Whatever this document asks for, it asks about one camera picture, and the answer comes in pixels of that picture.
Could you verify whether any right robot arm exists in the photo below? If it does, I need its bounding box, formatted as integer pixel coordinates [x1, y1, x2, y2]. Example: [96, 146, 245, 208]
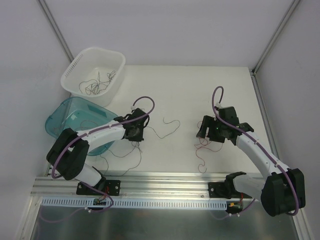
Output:
[196, 106, 306, 217]

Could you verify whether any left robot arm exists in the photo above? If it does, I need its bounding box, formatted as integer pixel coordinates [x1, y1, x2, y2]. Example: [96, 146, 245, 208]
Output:
[46, 108, 150, 195]

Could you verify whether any teal transparent plastic bin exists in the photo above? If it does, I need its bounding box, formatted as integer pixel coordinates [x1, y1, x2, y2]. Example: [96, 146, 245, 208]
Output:
[44, 96, 120, 157]

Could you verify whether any white plastic basket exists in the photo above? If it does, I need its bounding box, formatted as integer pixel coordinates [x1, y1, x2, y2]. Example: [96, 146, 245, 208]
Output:
[60, 47, 126, 107]

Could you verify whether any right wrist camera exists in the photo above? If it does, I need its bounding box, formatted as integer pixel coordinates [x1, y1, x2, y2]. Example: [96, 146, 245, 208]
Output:
[214, 102, 222, 110]

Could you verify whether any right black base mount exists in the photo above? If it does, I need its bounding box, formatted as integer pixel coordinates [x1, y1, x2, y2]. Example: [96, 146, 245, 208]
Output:
[208, 182, 232, 199]

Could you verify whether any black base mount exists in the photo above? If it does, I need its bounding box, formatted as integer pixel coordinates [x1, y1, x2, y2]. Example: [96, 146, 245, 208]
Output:
[76, 178, 121, 196]
[208, 182, 232, 199]

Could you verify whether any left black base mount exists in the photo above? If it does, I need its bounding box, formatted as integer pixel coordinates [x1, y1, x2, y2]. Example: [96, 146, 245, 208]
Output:
[76, 178, 121, 196]

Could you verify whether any black wire in basket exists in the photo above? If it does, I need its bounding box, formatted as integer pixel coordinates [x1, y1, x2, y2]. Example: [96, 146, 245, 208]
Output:
[78, 70, 117, 97]

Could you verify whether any aluminium rail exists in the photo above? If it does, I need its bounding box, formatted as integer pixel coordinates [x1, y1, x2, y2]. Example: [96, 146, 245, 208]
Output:
[30, 171, 227, 200]

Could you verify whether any right aluminium frame post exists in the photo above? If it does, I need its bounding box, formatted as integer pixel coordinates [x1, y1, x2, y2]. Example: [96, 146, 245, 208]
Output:
[251, 0, 301, 77]

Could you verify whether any aluminium frame post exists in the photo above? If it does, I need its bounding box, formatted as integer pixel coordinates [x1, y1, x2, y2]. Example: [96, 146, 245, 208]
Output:
[37, 0, 74, 63]
[251, 0, 301, 77]

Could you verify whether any left aluminium frame post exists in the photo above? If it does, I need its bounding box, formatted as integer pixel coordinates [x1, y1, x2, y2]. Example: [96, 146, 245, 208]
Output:
[37, 0, 74, 63]

